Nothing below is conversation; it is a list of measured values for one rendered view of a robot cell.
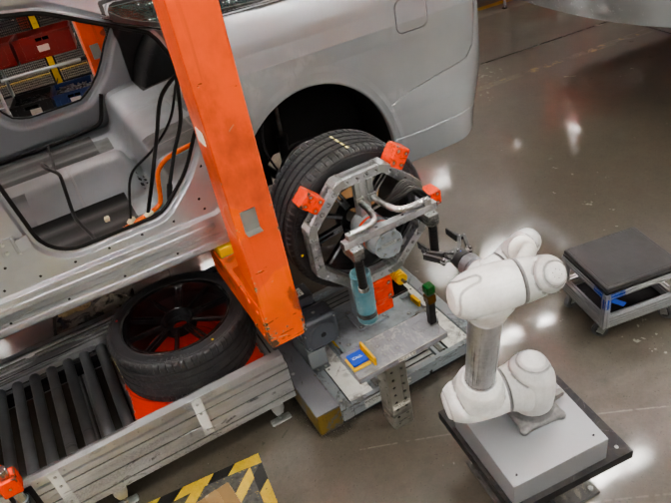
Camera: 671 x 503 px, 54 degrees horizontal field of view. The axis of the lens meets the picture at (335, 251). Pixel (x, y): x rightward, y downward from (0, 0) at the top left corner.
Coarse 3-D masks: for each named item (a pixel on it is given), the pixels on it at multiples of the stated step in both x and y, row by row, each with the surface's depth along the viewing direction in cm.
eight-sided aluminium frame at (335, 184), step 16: (336, 176) 256; (352, 176) 254; (368, 176) 258; (400, 176) 266; (336, 192) 254; (304, 224) 260; (320, 224) 257; (416, 224) 284; (416, 240) 287; (320, 256) 265; (400, 256) 287; (320, 272) 268; (336, 272) 275; (384, 272) 287
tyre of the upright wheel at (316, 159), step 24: (312, 144) 271; (336, 144) 266; (360, 144) 263; (384, 144) 273; (288, 168) 270; (312, 168) 259; (336, 168) 259; (408, 168) 277; (288, 192) 264; (288, 216) 262; (288, 240) 265
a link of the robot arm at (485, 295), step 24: (504, 264) 177; (456, 288) 177; (480, 288) 174; (504, 288) 174; (456, 312) 178; (480, 312) 176; (504, 312) 178; (480, 336) 190; (480, 360) 200; (456, 384) 219; (480, 384) 211; (504, 384) 221; (456, 408) 219; (480, 408) 217; (504, 408) 221
